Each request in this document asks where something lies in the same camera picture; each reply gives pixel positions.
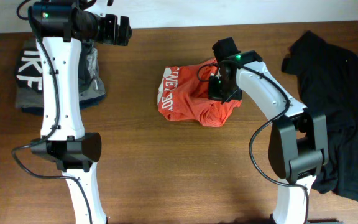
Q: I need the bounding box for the red soccer t-shirt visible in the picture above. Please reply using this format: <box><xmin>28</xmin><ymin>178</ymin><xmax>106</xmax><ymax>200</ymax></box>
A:
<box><xmin>157</xmin><ymin>59</ymin><xmax>242</xmax><ymax>128</ymax></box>

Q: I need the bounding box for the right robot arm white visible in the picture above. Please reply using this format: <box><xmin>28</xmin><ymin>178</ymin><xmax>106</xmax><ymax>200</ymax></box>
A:
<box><xmin>208</xmin><ymin>37</ymin><xmax>328</xmax><ymax>223</ymax></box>

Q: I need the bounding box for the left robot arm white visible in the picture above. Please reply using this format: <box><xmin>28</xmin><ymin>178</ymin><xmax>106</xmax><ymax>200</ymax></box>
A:
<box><xmin>28</xmin><ymin>0</ymin><xmax>132</xmax><ymax>224</ymax></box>

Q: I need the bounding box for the folded grey t-shirt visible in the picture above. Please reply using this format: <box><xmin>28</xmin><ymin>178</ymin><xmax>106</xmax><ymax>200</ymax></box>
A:
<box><xmin>15</xmin><ymin>38</ymin><xmax>106</xmax><ymax>110</ymax></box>

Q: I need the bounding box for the folded black Nike t-shirt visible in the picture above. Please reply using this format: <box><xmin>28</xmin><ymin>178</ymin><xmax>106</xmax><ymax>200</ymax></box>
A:
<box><xmin>14</xmin><ymin>46</ymin><xmax>94</xmax><ymax>93</ymax></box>

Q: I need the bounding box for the folded navy t-shirt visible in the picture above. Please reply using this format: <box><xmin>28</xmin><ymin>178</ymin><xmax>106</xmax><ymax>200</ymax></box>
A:
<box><xmin>21</xmin><ymin>95</ymin><xmax>106</xmax><ymax>116</ymax></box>

